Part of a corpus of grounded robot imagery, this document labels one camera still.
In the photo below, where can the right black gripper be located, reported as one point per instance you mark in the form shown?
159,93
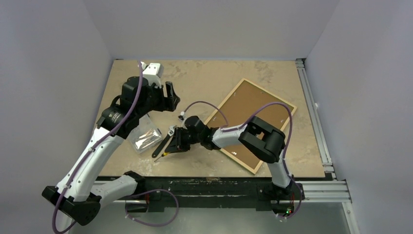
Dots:
178,140

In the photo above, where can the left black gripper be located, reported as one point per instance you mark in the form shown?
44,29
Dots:
168,103

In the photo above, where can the yellow handled screwdriver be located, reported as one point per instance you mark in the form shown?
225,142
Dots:
161,156

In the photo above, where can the green picture frame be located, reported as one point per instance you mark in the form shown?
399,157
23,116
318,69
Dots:
234,104

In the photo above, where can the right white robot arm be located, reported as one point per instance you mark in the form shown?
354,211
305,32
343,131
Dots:
266,142

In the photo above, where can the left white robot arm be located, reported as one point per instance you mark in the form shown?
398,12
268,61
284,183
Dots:
75,195

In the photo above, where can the black adjustable wrench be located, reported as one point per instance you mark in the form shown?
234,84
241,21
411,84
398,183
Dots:
163,143

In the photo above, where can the clear plastic organizer box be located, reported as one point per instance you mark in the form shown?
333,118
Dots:
145,135

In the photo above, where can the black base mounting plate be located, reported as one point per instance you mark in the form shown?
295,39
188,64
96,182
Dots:
156,193

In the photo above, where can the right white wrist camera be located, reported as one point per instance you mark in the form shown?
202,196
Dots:
182,116

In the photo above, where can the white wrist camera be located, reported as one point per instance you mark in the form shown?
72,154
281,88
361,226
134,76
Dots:
152,72
182,116

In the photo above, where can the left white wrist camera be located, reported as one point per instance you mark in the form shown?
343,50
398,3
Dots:
152,72

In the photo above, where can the front aluminium rail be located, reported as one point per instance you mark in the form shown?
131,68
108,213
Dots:
326,190

